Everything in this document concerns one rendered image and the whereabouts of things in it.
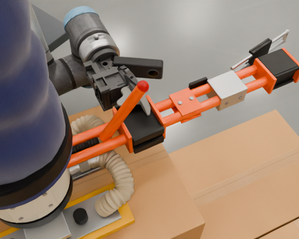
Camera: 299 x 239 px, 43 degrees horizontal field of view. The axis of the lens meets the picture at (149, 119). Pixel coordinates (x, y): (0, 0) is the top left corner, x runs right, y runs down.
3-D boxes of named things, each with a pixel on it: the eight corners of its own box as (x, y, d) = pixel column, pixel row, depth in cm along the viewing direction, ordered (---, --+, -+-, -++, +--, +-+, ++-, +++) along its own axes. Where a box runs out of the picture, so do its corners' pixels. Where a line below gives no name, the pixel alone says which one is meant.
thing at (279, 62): (268, 94, 87) (274, 80, 83) (249, 73, 91) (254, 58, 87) (297, 82, 89) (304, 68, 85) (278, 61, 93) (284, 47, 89)
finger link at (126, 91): (127, 124, 75) (111, 100, 82) (154, 113, 76) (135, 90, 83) (125, 112, 73) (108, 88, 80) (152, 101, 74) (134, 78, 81)
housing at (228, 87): (219, 113, 84) (222, 100, 81) (203, 91, 88) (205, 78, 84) (245, 101, 86) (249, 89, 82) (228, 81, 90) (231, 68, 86)
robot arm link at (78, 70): (62, 77, 109) (56, 45, 99) (97, 61, 113) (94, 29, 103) (78, 98, 105) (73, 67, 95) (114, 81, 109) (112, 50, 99)
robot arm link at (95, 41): (114, 55, 97) (111, 25, 89) (122, 68, 94) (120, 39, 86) (81, 66, 94) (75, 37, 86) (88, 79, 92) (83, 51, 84)
